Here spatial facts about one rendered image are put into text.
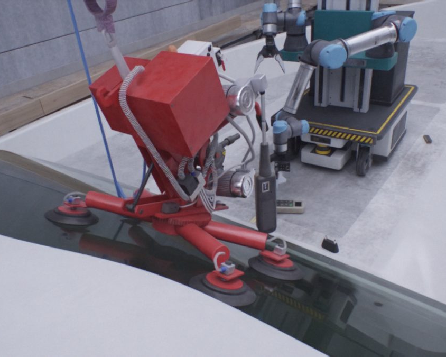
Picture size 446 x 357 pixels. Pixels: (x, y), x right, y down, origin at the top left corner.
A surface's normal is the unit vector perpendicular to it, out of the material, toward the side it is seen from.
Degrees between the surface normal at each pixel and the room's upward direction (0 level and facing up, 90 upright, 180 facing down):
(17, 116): 90
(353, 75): 90
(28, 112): 90
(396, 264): 8
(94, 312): 21
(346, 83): 90
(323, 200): 0
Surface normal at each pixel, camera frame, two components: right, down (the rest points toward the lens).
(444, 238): 0.17, -0.75
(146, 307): 0.16, -0.96
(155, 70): -0.28, -0.67
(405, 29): 0.46, 0.38
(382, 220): -0.08, -0.87
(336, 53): 0.22, 0.47
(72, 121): 0.75, 0.27
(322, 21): -0.56, 0.44
